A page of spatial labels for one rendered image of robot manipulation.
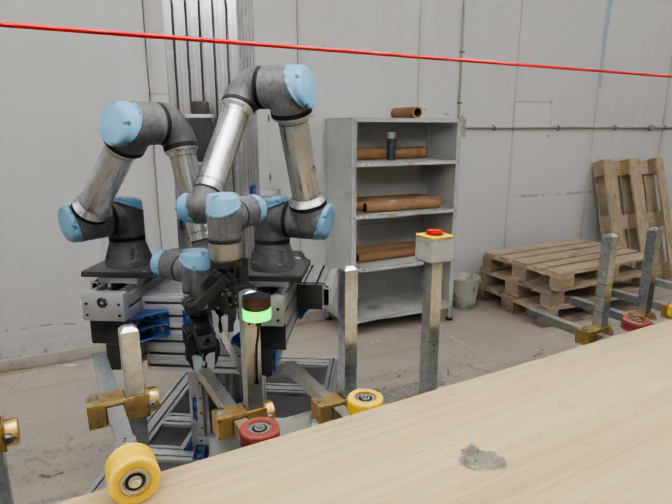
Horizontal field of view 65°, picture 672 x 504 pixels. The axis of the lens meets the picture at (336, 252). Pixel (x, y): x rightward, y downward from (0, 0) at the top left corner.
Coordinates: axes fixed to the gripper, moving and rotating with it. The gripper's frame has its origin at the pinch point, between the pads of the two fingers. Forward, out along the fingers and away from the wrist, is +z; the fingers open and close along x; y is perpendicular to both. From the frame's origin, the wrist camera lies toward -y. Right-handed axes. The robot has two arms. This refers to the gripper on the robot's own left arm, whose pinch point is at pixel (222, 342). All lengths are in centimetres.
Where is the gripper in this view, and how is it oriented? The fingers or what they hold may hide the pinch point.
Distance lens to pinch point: 130.7
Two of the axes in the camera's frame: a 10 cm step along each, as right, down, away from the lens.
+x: -7.6, -1.5, 6.4
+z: 0.0, 9.7, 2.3
